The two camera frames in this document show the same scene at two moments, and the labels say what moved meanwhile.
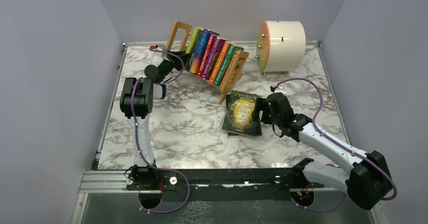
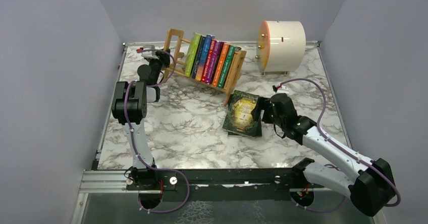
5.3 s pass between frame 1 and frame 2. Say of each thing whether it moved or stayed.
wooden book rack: moved
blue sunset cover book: moved
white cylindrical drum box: stayed
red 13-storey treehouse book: moved
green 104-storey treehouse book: moved
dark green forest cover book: stayed
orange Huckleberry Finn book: moved
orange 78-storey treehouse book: moved
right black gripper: stayed
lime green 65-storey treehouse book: moved
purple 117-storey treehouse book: moved
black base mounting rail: stayed
